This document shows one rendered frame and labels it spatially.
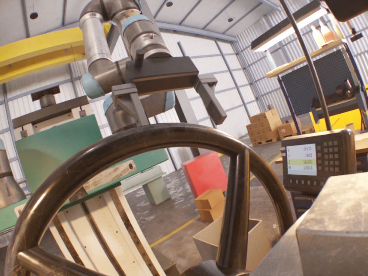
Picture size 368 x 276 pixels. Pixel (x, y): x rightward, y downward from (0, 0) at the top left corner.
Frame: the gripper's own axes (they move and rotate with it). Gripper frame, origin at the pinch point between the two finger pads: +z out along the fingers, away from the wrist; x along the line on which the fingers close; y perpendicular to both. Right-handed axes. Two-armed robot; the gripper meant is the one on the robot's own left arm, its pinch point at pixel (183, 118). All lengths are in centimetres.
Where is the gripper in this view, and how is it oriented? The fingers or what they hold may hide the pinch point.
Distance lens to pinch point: 33.3
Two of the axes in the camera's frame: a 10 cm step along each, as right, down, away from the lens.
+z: 4.0, 8.3, -4.0
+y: 2.5, -5.2, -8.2
